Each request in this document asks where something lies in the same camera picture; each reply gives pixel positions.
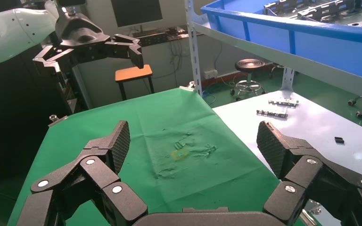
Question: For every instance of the silver binder clip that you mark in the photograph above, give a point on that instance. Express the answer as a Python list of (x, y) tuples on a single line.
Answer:
[(56, 120), (312, 212), (189, 86)]

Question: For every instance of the green cloth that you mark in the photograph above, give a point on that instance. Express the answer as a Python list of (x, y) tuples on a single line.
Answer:
[(168, 124)]

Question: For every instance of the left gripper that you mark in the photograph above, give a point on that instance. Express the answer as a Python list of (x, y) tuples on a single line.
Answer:
[(81, 37)]

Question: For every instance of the silver notched metal strip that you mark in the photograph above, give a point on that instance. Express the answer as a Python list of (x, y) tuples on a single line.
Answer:
[(272, 113), (283, 102)]

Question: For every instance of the small black plastic part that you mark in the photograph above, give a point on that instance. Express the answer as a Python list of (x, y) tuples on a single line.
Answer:
[(339, 140)]

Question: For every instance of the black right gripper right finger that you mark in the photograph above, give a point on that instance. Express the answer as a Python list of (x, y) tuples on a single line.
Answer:
[(299, 168)]

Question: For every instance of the black monitor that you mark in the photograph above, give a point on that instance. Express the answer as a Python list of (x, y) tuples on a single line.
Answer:
[(137, 12)]

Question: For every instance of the chair base with casters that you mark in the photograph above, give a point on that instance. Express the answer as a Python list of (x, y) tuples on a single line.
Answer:
[(249, 65)]

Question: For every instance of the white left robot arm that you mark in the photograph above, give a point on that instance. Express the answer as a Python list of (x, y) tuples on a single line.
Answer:
[(9, 34)]

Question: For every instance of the white metal shelf rack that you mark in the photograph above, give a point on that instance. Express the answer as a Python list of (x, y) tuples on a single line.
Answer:
[(293, 64)]

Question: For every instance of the blue plastic bin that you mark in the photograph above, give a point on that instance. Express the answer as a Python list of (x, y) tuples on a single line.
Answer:
[(324, 50)]

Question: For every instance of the orange top stool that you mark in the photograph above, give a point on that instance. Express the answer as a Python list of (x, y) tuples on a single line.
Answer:
[(133, 73)]

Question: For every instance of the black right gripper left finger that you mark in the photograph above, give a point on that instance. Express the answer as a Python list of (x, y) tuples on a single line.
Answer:
[(106, 174)]

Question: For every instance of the black electronics box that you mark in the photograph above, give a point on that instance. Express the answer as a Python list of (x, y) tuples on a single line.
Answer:
[(153, 37)]

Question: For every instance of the white power outlet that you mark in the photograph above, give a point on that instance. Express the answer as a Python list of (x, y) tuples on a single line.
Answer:
[(210, 74)]

